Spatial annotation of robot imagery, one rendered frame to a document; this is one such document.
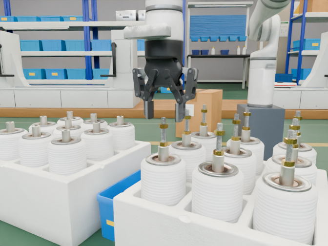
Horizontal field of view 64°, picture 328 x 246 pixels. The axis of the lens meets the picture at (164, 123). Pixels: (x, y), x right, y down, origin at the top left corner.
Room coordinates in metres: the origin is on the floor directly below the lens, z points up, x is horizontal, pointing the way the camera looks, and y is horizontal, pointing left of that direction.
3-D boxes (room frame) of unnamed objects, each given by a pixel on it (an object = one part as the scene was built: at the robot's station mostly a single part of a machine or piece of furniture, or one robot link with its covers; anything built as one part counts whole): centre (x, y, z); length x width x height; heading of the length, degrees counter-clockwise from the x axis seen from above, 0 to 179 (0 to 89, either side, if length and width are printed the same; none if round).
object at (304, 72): (5.24, -2.78, 0.36); 0.50 x 0.38 x 0.21; 179
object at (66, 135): (0.68, 0.26, 0.26); 0.02 x 0.02 x 0.03
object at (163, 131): (0.53, 0.00, 0.30); 0.01 x 0.01 x 0.08
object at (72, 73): (5.44, 1.69, 0.36); 0.50 x 0.38 x 0.21; 177
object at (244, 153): (0.58, -0.16, 0.25); 0.08 x 0.08 x 0.01
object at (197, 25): (6.10, -1.23, 0.94); 1.40 x 0.70 x 1.89; 88
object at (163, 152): (0.53, 0.00, 0.26); 0.02 x 0.02 x 0.03
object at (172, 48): (0.53, 0.00, 0.45); 0.08 x 0.08 x 0.09
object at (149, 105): (0.55, 0.03, 0.35); 0.02 x 0.01 x 0.04; 150
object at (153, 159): (0.53, 0.00, 0.25); 0.08 x 0.08 x 0.01
